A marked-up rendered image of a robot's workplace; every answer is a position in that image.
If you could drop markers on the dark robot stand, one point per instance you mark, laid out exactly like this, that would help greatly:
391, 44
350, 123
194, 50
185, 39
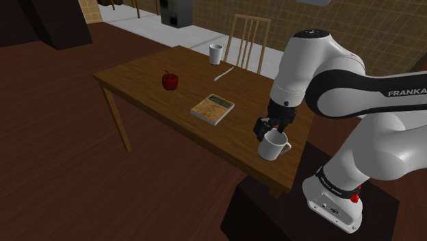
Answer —
267, 207

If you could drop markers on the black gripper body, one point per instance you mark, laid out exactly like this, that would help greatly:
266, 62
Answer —
282, 113

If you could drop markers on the brown wooden table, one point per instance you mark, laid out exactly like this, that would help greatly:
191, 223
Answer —
186, 90

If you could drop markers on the white cup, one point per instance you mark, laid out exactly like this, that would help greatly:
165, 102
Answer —
215, 54

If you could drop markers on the red bell pepper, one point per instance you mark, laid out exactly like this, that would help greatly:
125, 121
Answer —
170, 81

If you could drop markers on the tan book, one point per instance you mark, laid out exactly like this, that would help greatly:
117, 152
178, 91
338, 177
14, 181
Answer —
212, 108

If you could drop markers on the dark sofa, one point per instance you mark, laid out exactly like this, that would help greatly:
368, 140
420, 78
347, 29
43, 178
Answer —
46, 21

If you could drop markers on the wooden slat-back chair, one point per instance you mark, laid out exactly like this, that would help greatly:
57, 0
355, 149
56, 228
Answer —
247, 43

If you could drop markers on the dark grey appliance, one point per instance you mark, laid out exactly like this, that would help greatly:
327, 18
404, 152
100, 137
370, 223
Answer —
176, 12

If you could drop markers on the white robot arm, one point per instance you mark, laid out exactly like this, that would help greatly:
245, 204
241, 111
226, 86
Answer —
337, 60

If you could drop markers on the white knife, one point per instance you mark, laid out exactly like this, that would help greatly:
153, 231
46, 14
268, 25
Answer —
223, 74

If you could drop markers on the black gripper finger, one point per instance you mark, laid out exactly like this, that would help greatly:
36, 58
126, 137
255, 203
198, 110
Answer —
262, 128

